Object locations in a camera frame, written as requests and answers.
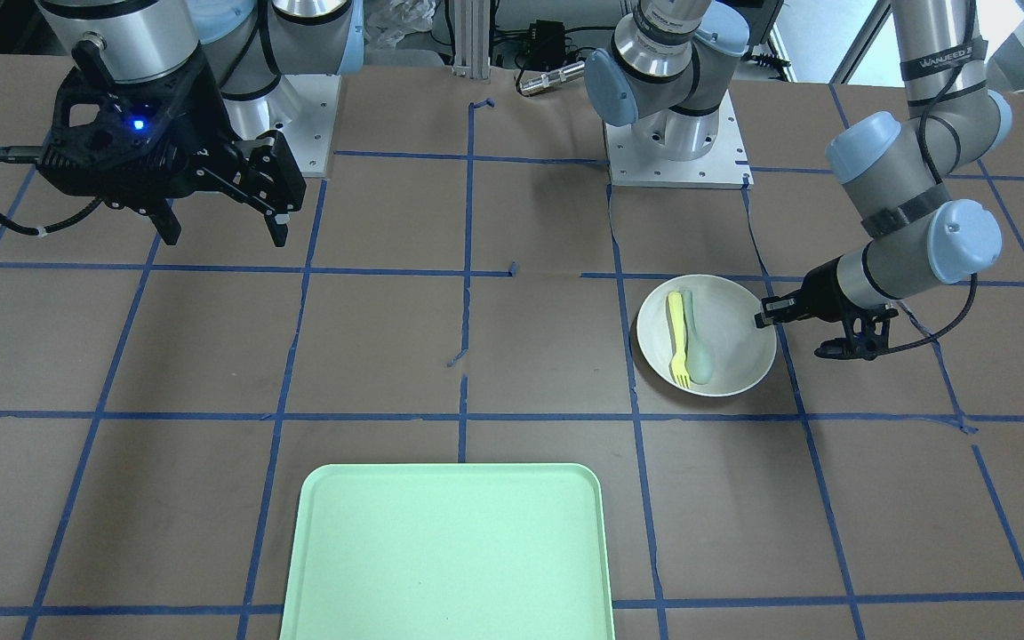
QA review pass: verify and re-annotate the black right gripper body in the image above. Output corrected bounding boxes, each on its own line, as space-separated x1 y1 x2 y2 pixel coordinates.
36 42 306 224

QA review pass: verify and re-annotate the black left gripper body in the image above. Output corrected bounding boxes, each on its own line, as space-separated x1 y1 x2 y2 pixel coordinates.
788 258 898 361

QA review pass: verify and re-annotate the white round plate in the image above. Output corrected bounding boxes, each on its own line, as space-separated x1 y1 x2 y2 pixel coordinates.
636 273 777 397

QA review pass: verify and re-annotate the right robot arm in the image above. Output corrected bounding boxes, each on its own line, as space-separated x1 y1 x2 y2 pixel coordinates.
34 1 364 247

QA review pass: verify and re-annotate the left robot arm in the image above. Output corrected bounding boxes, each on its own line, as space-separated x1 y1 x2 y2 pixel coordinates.
584 1 1012 360

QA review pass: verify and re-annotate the yellow plastic fork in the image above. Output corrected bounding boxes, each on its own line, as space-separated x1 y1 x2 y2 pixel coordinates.
666 291 692 388

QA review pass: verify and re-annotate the pale green plastic spoon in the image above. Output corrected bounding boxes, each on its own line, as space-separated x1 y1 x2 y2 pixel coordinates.
679 289 715 385

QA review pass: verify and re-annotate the silver metal connector plug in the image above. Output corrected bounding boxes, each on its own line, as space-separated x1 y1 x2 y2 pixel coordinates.
516 60 586 98

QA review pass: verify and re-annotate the black power adapter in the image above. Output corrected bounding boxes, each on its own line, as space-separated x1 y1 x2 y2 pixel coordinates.
527 20 566 65

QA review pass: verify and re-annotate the light green tray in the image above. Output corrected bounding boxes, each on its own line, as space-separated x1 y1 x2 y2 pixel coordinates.
280 463 615 639

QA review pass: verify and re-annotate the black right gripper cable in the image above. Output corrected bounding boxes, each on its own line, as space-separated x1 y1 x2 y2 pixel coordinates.
0 147 104 237

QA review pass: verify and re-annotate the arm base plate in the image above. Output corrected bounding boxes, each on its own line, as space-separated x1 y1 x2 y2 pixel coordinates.
603 93 755 189
282 76 342 179

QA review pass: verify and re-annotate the aluminium frame post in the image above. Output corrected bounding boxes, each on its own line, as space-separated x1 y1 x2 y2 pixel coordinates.
446 0 495 84

